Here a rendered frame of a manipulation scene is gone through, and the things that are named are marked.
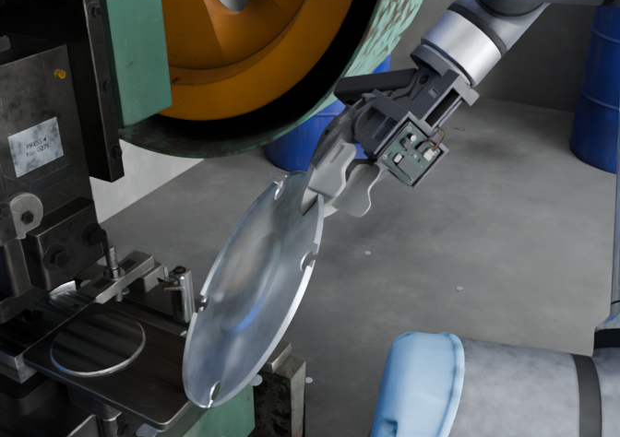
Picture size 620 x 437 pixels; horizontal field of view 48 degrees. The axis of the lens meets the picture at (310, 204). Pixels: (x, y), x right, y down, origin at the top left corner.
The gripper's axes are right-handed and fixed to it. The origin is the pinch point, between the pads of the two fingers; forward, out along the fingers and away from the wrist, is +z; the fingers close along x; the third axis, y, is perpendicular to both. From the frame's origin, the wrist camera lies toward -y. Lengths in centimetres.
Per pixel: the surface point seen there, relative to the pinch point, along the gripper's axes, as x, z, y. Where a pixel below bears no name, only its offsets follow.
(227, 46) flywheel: -1.4, -6.7, -42.1
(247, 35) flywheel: -1.3, -9.9, -39.1
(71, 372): -1.6, 37.6, -13.2
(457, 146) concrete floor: 187, -40, -198
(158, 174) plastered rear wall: 81, 57, -212
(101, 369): 0.8, 34.9, -12.2
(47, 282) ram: -10.7, 29.2, -16.1
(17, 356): -5.9, 42.3, -19.6
